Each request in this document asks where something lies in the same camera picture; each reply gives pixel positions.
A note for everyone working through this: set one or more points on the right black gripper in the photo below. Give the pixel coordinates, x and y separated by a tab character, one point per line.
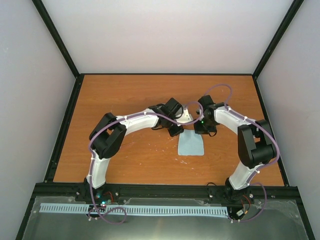
199	131

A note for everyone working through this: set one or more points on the light blue cleaning cloth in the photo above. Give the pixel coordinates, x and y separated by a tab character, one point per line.
190	144

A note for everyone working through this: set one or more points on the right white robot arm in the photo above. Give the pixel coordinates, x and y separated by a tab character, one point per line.
256	146

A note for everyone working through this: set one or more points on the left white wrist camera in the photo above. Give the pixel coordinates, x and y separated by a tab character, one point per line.
180	119

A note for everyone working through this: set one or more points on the slotted grey cable duct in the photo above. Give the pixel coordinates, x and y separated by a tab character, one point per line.
139	210

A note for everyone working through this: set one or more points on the pink glasses case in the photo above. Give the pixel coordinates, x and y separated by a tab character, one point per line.
191	112

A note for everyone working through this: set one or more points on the metal base plate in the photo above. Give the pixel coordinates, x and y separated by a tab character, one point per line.
262	220

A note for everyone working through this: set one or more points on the black aluminium frame rail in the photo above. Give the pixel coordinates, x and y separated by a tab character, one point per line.
118	193

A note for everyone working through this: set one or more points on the transparent brown sunglasses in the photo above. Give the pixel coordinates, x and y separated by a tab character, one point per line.
127	144

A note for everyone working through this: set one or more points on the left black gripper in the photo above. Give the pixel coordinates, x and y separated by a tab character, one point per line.
173	133

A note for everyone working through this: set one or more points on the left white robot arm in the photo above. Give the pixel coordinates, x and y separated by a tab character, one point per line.
107	137

